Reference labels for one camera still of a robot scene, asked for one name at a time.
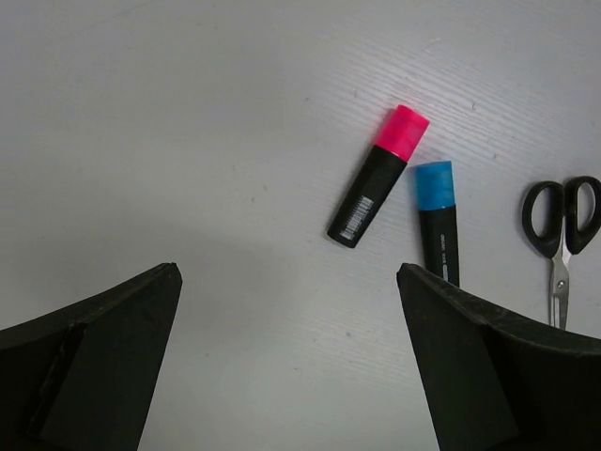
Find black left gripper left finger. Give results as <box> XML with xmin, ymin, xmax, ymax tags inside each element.
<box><xmin>1</xmin><ymin>263</ymin><xmax>181</xmax><ymax>450</ymax></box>

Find black handled scissors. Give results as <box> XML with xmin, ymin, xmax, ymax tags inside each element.
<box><xmin>521</xmin><ymin>176</ymin><xmax>600</xmax><ymax>330</ymax></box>

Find pink cap black highlighter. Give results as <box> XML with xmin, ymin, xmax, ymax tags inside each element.
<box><xmin>327</xmin><ymin>105</ymin><xmax>430</xmax><ymax>248</ymax></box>

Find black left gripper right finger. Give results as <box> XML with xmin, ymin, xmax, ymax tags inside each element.
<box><xmin>397</xmin><ymin>263</ymin><xmax>600</xmax><ymax>450</ymax></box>

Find blue cap black highlighter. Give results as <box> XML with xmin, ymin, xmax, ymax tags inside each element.
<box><xmin>415</xmin><ymin>161</ymin><xmax>460</xmax><ymax>287</ymax></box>

